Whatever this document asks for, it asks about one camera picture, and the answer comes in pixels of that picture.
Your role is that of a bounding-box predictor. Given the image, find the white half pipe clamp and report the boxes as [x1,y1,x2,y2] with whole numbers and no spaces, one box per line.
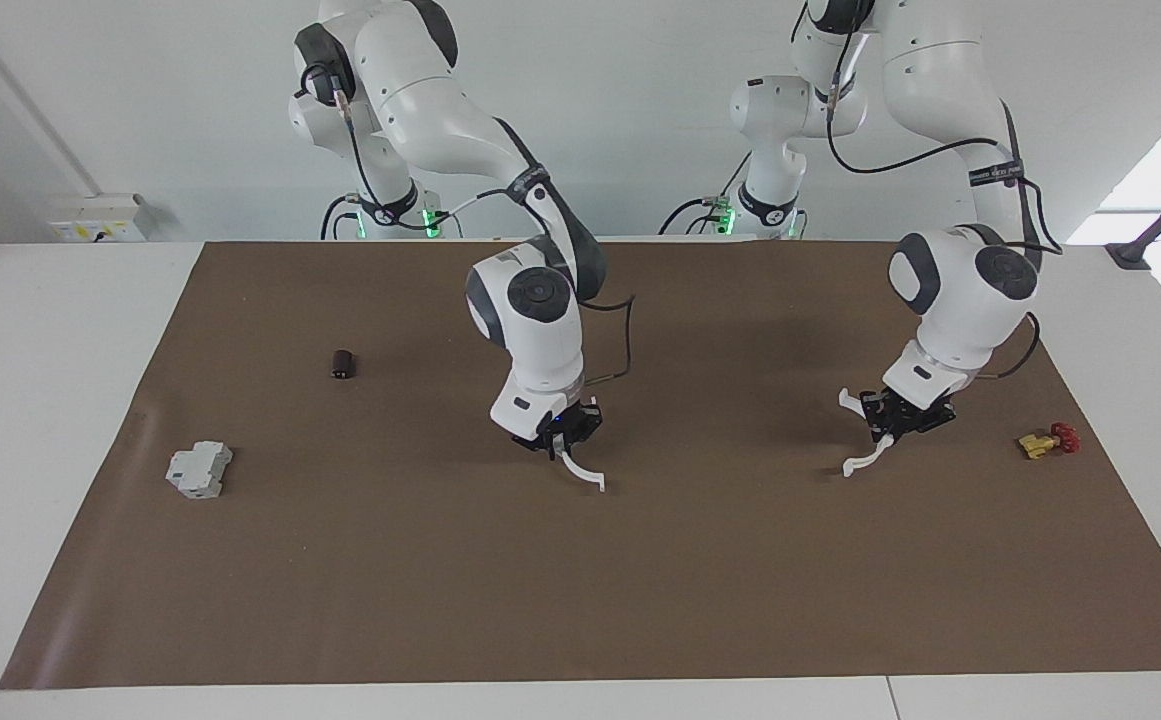
[557,445,608,494]
[837,387,898,479]

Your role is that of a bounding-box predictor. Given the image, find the brown table mat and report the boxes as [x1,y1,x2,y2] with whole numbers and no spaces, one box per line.
[0,240,1161,691]

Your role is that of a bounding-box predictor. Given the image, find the white circuit breaker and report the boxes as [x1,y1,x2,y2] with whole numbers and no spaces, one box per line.
[165,441,235,501]

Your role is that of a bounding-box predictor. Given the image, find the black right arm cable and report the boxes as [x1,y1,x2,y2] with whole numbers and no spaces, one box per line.
[295,60,638,391]

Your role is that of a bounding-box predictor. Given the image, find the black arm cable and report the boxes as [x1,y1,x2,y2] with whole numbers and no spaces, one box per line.
[790,0,1064,382]
[295,60,638,391]

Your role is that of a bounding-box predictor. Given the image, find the yellow valve with red handle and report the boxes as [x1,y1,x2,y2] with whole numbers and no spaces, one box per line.
[1017,421,1082,462]

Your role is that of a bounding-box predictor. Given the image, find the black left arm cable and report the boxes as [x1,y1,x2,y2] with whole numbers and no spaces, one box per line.
[790,0,1064,382]

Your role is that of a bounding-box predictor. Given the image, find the black base cable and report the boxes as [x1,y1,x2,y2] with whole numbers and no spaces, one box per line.
[320,194,355,242]
[657,196,733,237]

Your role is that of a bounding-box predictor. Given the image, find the white wall socket box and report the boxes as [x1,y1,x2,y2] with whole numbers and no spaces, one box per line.
[48,192,148,244]

